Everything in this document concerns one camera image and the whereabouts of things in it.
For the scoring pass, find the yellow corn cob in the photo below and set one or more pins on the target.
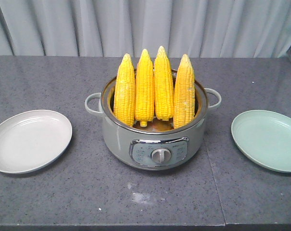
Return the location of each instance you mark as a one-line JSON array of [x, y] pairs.
[[164, 90], [124, 97], [184, 93], [144, 82]]

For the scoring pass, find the grey-green electric cooking pot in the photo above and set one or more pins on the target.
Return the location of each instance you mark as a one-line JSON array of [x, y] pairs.
[[158, 146]]

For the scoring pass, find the beige round plate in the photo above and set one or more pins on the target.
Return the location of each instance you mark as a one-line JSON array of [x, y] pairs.
[[31, 140]]

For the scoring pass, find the light green round plate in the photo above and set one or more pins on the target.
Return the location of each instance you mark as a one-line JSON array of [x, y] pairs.
[[265, 138]]

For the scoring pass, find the grey pleated curtain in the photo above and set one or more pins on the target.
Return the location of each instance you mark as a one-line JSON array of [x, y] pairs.
[[111, 28]]

